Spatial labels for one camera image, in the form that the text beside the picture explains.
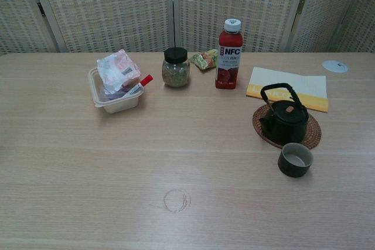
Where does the white marker with red cap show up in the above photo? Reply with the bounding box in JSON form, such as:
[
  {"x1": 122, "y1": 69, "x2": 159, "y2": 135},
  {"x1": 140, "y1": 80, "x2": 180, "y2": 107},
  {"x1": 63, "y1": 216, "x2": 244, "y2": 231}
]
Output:
[{"x1": 121, "y1": 74, "x2": 154, "y2": 100}]

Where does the yellow white Lexicon booklet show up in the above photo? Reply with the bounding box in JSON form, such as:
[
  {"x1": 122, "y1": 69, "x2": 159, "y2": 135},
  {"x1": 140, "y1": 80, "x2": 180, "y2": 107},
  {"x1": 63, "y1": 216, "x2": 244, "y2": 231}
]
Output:
[{"x1": 246, "y1": 66, "x2": 329, "y2": 114}]

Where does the beige plastic food container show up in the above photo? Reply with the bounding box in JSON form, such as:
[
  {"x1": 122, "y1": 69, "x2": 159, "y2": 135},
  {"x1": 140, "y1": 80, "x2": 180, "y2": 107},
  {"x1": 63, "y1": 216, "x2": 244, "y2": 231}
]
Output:
[{"x1": 87, "y1": 67, "x2": 145, "y2": 114}]

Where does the round woven rattan trivet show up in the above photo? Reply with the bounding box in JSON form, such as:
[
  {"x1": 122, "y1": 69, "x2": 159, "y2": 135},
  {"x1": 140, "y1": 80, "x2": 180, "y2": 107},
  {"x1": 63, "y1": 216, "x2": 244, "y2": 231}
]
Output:
[{"x1": 252, "y1": 102, "x2": 322, "y2": 150}]

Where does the purple packet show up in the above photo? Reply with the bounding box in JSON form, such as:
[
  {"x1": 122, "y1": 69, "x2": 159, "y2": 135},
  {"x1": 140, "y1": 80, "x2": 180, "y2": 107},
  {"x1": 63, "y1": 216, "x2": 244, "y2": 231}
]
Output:
[{"x1": 103, "y1": 85, "x2": 129, "y2": 99}]

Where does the woven folding screen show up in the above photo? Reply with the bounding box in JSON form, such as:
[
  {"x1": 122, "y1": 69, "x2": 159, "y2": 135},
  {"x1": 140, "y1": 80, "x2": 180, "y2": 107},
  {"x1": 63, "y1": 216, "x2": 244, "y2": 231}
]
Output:
[{"x1": 0, "y1": 0, "x2": 375, "y2": 55}]

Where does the pink white plastic pack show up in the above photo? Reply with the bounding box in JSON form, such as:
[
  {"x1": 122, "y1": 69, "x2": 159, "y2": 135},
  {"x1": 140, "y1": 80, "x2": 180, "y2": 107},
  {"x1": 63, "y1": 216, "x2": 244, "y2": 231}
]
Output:
[{"x1": 96, "y1": 50, "x2": 141, "y2": 93}]

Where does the glass jar with black lid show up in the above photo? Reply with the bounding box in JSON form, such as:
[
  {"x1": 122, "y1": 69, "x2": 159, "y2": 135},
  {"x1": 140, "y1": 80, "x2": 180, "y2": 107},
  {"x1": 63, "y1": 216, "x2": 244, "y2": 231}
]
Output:
[{"x1": 162, "y1": 47, "x2": 191, "y2": 88}]

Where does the green orange snack packet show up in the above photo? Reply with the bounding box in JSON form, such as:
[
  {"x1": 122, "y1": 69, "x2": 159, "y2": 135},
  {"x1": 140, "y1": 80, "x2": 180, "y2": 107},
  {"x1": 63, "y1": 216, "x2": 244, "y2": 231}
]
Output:
[{"x1": 190, "y1": 49, "x2": 219, "y2": 72}]

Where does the small dark ceramic cup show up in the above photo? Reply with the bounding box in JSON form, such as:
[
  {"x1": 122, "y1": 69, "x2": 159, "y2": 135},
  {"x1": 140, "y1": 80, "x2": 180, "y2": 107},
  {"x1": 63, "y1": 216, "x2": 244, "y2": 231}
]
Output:
[{"x1": 277, "y1": 142, "x2": 314, "y2": 178}]

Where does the red NFC juice bottle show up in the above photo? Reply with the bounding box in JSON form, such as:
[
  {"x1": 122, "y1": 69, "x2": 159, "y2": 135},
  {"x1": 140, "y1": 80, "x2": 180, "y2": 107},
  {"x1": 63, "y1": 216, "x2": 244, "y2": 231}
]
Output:
[{"x1": 215, "y1": 18, "x2": 244, "y2": 90}]

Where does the black teapot with handle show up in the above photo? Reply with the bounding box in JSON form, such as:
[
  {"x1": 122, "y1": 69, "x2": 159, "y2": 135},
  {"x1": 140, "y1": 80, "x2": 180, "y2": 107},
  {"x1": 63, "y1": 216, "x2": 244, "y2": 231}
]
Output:
[{"x1": 259, "y1": 83, "x2": 309, "y2": 146}]

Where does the grey round cable grommet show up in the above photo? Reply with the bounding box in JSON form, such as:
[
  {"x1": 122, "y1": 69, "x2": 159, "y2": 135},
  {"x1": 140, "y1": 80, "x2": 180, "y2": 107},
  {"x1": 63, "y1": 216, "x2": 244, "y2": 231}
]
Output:
[{"x1": 322, "y1": 60, "x2": 350, "y2": 73}]

